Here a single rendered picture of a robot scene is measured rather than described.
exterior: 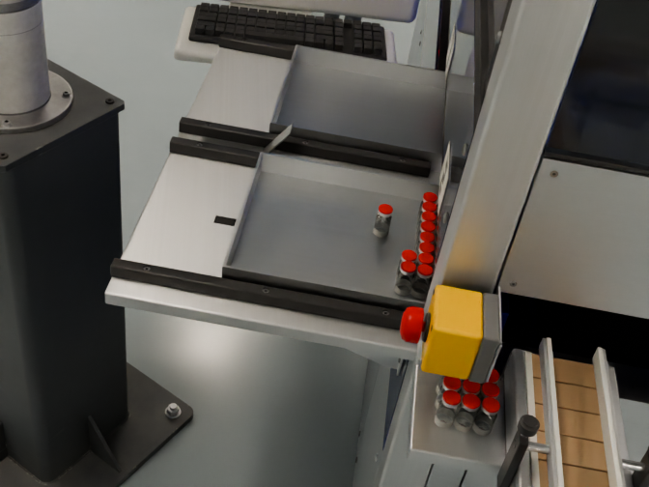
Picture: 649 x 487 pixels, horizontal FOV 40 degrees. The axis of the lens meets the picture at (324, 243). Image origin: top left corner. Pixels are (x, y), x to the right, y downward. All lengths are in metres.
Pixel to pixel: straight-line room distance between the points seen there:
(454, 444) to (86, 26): 2.77
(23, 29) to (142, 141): 1.54
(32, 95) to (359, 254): 0.58
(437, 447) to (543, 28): 0.48
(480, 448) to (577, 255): 0.25
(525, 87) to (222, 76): 0.80
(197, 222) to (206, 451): 0.91
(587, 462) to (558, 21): 0.47
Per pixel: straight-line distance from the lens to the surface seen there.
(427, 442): 1.03
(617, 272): 1.01
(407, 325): 0.96
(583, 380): 1.09
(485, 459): 1.04
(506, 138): 0.89
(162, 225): 1.24
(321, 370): 2.23
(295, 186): 1.32
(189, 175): 1.33
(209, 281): 1.13
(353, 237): 1.25
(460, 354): 0.96
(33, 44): 1.43
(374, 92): 1.57
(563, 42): 0.84
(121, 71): 3.28
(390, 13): 1.98
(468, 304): 0.97
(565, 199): 0.94
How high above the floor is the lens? 1.69
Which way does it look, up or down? 41 degrees down
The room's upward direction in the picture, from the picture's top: 10 degrees clockwise
